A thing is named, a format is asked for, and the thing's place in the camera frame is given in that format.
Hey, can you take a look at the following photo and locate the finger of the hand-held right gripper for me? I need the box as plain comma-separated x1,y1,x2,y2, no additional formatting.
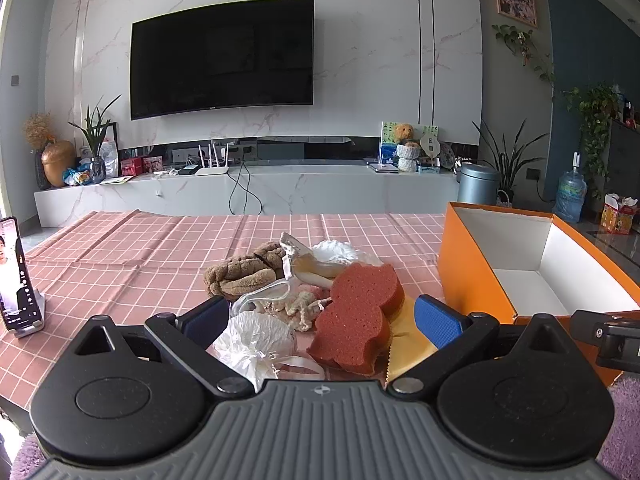
570,309,640,374

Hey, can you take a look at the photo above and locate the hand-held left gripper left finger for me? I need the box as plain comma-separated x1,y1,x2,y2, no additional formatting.
70,295,256,397

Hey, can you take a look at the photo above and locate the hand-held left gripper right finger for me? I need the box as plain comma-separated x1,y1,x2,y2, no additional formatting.
387,294,571,397

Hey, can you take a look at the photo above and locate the orange cardboard box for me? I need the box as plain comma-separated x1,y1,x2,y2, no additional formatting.
437,201,640,386

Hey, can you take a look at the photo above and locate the silver oven mitt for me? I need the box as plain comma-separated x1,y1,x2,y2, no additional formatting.
279,231,351,289

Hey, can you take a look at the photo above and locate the yellow cloth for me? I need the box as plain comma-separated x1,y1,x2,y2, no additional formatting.
385,295,444,386

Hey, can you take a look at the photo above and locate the brown plush toy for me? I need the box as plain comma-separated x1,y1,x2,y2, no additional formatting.
203,241,287,302

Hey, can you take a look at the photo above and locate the red sponge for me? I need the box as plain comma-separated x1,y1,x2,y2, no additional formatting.
306,261,406,376

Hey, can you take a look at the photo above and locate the beige crocheted toy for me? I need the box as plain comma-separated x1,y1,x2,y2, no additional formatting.
280,282,333,332

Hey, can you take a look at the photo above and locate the pink checked tablecloth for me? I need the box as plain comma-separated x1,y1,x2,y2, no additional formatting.
0,209,449,402

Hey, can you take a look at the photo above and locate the grey metal trash can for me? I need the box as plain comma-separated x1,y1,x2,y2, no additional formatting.
456,162,501,206

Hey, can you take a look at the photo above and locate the blue water bottle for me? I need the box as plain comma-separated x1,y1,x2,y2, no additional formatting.
552,152,588,224

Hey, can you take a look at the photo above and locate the white router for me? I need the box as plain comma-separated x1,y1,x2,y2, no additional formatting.
195,142,232,177

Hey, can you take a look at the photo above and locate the long-leaf potted floor plant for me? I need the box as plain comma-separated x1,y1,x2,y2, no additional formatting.
472,119,549,206

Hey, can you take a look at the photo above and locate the white marble television console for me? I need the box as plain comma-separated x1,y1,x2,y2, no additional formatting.
34,162,461,229

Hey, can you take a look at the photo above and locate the grey phone stand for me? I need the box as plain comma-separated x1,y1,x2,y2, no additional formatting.
10,294,47,341

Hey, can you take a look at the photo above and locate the round paper fan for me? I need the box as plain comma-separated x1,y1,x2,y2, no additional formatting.
419,132,442,166

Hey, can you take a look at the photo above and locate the dark cabinet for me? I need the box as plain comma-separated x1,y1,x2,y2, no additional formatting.
605,117,640,233

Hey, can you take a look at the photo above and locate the green plant in glass vase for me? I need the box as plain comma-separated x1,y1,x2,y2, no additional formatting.
69,94,123,184

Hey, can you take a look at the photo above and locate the blue snack bag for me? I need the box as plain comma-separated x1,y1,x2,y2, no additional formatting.
62,167,93,187

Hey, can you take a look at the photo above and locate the smartphone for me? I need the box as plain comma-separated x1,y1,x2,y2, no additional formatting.
0,216,41,332

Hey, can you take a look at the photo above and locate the gold acorn vase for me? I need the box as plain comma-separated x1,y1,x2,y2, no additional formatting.
41,140,77,189

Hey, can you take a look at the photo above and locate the bushy vine plant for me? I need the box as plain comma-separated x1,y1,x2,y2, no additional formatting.
564,85,621,201

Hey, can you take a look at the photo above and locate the dried flower bunch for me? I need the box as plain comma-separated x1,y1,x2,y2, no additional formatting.
24,112,55,152

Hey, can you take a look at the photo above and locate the hanging vine plant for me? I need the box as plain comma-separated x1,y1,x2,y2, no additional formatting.
492,24,555,86

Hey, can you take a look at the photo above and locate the black cable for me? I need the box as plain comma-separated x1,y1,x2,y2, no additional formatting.
229,159,265,216

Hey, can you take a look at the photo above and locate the black picture frame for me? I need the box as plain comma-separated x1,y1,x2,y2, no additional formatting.
97,121,119,176

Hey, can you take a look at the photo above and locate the black wall television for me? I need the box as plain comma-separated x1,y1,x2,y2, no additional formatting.
130,0,316,121

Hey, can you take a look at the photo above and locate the wood-framed wall picture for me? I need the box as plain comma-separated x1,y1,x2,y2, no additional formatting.
494,0,539,29

